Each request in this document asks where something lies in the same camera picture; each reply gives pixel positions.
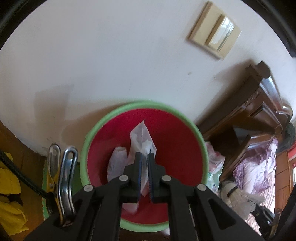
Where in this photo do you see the beige wall switch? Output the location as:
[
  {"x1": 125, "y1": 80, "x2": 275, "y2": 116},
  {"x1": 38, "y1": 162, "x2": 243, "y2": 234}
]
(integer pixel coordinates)
[{"x1": 187, "y1": 1, "x2": 242, "y2": 61}]

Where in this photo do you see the white tissue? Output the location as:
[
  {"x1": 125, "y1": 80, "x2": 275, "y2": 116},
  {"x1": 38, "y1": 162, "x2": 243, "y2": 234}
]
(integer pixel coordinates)
[{"x1": 128, "y1": 119, "x2": 157, "y2": 197}]

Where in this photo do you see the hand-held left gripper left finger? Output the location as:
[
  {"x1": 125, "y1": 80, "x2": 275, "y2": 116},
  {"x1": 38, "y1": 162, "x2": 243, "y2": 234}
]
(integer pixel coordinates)
[{"x1": 23, "y1": 152, "x2": 142, "y2": 241}]

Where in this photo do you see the yellow cloth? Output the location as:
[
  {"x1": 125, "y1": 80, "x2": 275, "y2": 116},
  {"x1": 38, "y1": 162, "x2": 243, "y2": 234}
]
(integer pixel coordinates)
[{"x1": 0, "y1": 152, "x2": 28, "y2": 234}]

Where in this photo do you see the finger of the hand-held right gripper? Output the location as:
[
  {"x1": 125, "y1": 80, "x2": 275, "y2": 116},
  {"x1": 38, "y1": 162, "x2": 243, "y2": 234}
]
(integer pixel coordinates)
[{"x1": 254, "y1": 201, "x2": 270, "y2": 229}]

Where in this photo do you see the teal wet wipes packet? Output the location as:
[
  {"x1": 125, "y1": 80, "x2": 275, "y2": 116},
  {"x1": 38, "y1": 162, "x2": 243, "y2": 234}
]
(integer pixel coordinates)
[{"x1": 206, "y1": 171, "x2": 222, "y2": 193}]

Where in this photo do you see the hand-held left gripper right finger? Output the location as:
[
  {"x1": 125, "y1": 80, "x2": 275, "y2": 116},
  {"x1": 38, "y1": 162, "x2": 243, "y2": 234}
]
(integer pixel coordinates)
[{"x1": 147, "y1": 152, "x2": 264, "y2": 241}]

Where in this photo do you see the red bin with green rim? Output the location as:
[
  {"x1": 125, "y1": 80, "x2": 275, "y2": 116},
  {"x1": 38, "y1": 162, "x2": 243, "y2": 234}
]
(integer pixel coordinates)
[{"x1": 80, "y1": 100, "x2": 211, "y2": 232}]

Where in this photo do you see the carved wooden headboard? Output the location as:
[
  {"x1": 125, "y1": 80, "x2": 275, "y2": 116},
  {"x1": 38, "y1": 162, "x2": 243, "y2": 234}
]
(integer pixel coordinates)
[{"x1": 196, "y1": 61, "x2": 293, "y2": 183}]

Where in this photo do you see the silver metal spring clip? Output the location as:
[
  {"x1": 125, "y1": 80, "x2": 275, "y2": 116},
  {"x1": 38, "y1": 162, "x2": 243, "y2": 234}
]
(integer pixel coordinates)
[{"x1": 47, "y1": 144, "x2": 78, "y2": 226}]

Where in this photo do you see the pink printed plastic bag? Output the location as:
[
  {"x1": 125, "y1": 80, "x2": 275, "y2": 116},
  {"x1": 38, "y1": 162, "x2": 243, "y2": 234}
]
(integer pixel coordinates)
[{"x1": 205, "y1": 141, "x2": 226, "y2": 179}]

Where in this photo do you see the black braided cable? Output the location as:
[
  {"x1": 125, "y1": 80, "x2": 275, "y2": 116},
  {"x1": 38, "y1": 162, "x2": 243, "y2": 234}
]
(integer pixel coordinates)
[{"x1": 0, "y1": 149, "x2": 55, "y2": 200}]

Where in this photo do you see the purple ruffled floral pillow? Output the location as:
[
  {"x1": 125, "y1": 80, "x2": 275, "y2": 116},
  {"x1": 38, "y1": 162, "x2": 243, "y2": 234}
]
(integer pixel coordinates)
[{"x1": 232, "y1": 137, "x2": 281, "y2": 232}]

